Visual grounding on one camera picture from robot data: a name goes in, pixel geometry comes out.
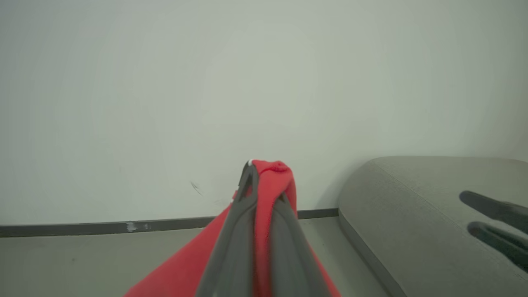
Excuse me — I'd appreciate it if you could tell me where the dark wall baseboard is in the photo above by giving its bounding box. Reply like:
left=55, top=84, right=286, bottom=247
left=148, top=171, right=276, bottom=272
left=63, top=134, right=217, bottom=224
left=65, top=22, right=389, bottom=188
left=0, top=208, right=339, bottom=238

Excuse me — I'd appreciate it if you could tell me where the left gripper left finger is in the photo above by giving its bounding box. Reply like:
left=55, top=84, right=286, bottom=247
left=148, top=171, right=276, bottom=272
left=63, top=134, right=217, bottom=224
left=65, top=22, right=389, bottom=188
left=195, top=162, right=259, bottom=297

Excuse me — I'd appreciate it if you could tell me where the red basketball jersey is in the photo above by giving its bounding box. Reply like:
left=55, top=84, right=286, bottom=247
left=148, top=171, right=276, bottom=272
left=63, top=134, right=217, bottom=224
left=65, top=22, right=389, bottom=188
left=124, top=159, right=342, bottom=297

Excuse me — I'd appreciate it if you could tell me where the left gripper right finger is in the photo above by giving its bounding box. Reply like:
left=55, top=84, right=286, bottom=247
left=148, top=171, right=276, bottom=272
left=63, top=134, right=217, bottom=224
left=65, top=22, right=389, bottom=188
left=270, top=192, right=331, bottom=297

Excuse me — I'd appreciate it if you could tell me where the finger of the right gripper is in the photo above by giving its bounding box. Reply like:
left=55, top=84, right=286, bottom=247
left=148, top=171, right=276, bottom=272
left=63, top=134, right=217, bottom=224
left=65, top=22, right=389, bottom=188
left=467, top=222, right=528, bottom=273
left=459, top=191, right=528, bottom=233

